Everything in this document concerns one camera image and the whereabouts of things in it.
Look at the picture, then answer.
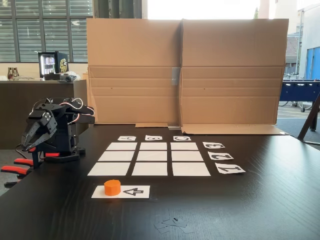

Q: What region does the crumpled white bag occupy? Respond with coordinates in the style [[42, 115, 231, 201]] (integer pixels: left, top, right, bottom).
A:
[[63, 69, 82, 81]]

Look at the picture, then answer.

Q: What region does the red black clamp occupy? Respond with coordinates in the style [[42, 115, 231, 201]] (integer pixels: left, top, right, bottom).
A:
[[0, 165, 31, 189], [13, 147, 61, 171]]

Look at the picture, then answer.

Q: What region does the black tape grid frame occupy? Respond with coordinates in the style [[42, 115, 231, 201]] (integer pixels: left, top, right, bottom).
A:
[[86, 141, 213, 178]]

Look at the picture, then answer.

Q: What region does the dark wooden counter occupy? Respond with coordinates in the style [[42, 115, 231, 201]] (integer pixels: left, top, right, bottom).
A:
[[0, 79, 88, 150]]

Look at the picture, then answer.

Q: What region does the white red servo wire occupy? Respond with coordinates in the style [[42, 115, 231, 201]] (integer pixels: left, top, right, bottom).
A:
[[62, 97, 84, 111]]

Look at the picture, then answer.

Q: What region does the black power cable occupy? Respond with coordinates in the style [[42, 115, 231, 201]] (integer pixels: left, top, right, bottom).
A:
[[14, 144, 26, 157]]

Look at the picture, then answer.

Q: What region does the paper sheet number 3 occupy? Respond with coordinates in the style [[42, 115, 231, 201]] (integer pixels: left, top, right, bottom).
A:
[[202, 141, 226, 150]]

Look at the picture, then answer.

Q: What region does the round orange token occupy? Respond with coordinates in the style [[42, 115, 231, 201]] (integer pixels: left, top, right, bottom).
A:
[[103, 179, 122, 197]]

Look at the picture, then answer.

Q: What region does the paper sheet number 2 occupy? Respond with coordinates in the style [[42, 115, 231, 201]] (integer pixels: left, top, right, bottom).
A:
[[207, 151, 235, 161]]

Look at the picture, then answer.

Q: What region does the white arrow paper sheet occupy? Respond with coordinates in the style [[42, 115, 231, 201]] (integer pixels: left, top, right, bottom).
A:
[[91, 185, 151, 199]]

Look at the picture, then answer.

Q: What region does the dark wooden stand leg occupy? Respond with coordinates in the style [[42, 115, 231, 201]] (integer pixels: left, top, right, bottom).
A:
[[297, 91, 320, 146]]

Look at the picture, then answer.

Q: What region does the paper sheet number 1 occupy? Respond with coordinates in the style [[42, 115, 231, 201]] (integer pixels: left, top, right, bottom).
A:
[[214, 162, 246, 175]]

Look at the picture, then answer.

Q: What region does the black mini fridge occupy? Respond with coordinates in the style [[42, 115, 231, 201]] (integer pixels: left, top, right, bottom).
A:
[[37, 51, 69, 81]]

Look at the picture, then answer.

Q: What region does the grey tape strip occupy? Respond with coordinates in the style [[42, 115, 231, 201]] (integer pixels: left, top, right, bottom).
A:
[[171, 66, 181, 86]]

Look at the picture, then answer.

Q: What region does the small black box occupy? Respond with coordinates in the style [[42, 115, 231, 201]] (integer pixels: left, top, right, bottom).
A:
[[44, 72, 62, 81]]

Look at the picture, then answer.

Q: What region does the large brown cardboard screen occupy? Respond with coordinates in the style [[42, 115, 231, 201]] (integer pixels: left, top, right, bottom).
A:
[[86, 17, 290, 136]]

